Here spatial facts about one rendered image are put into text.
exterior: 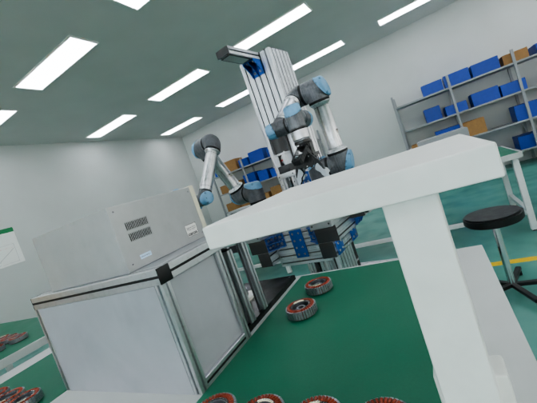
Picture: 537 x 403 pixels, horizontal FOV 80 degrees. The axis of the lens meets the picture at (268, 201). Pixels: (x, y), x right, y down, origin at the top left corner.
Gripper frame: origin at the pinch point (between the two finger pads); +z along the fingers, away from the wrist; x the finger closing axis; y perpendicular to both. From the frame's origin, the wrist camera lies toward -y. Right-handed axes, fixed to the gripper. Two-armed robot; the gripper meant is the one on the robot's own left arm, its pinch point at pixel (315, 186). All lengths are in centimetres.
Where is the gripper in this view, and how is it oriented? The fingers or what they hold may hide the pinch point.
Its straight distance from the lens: 136.7
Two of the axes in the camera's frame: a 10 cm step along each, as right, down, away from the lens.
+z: 3.3, 9.4, 0.6
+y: 5.4, -2.4, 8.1
